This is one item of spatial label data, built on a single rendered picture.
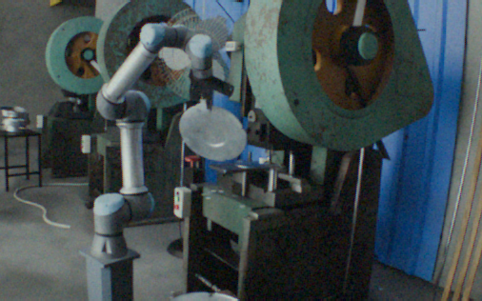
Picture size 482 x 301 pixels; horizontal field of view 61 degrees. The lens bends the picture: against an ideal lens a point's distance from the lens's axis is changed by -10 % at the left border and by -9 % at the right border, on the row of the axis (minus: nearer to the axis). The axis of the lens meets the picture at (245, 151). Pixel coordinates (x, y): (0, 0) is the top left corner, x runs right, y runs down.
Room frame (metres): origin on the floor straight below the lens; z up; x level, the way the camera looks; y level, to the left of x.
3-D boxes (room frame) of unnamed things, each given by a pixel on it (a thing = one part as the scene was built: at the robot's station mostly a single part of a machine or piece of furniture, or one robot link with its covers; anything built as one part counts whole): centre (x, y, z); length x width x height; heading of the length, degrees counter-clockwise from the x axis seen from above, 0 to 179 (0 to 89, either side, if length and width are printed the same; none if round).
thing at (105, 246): (1.65, 0.52, 0.50); 0.15 x 0.15 x 0.10
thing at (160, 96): (3.69, 0.62, 0.87); 1.53 x 0.99 x 1.74; 125
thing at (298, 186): (1.95, -0.22, 0.76); 0.17 x 0.06 x 0.10; 37
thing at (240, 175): (1.98, 0.02, 0.72); 0.25 x 0.14 x 0.14; 127
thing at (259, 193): (2.08, -0.12, 0.68); 0.45 x 0.30 x 0.06; 37
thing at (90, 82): (5.07, 1.73, 0.87); 1.53 x 0.99 x 1.74; 130
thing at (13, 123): (4.06, 2.29, 0.40); 0.45 x 0.40 x 0.79; 49
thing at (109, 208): (1.65, 0.51, 0.62); 0.13 x 0.12 x 0.14; 145
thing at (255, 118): (2.06, -0.09, 1.04); 0.17 x 0.15 x 0.30; 127
